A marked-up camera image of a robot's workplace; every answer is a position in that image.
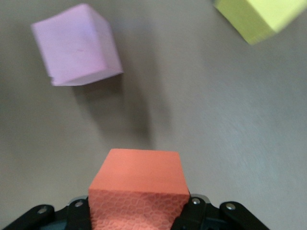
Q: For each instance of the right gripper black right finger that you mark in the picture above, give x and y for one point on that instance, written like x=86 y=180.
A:
x=204 y=215

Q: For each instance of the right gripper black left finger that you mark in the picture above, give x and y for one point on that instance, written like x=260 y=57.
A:
x=72 y=215

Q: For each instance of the orange foam cube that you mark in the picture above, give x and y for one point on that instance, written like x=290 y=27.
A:
x=138 y=187

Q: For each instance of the pink foam cube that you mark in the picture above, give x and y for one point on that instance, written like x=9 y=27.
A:
x=74 y=45

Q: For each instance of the yellow foam cube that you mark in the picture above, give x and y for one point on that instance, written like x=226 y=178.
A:
x=259 y=19

